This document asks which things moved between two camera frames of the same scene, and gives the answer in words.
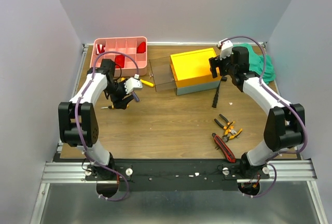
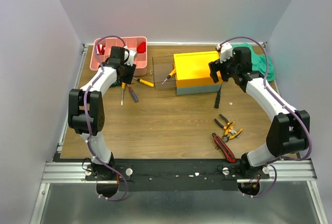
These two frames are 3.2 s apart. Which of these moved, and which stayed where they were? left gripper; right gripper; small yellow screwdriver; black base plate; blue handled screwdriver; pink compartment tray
Moved: small yellow screwdriver; left gripper
Stayed: black base plate; right gripper; pink compartment tray; blue handled screwdriver
